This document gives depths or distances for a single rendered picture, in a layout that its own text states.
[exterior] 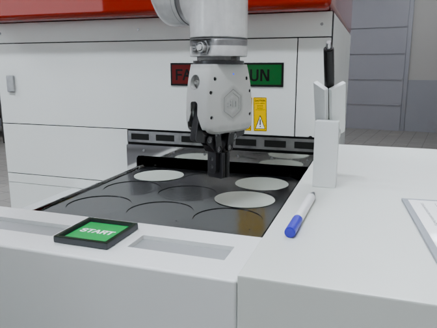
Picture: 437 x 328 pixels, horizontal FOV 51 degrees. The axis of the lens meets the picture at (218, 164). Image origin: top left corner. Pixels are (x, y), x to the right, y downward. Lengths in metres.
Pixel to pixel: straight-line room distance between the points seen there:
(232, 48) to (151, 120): 0.44
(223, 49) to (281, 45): 0.32
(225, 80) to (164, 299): 0.37
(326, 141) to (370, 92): 8.22
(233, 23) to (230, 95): 0.10
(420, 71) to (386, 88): 0.61
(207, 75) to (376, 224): 0.31
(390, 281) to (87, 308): 0.25
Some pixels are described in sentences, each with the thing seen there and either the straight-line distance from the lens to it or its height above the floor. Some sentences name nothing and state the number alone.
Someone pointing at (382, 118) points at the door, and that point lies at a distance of 8.80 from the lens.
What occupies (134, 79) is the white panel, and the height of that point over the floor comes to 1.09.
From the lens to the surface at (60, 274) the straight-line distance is 0.42.
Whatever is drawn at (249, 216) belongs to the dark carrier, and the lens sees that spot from 0.68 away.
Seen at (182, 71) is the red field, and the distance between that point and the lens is 1.00.
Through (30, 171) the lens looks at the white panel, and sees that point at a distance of 1.26.
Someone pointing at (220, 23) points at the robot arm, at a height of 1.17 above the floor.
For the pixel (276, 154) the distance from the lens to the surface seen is 0.95.
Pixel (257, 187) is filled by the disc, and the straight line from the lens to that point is 0.84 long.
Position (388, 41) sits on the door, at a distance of 8.77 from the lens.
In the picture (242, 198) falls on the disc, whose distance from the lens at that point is 0.76.
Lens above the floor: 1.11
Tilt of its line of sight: 12 degrees down
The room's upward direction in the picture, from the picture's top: straight up
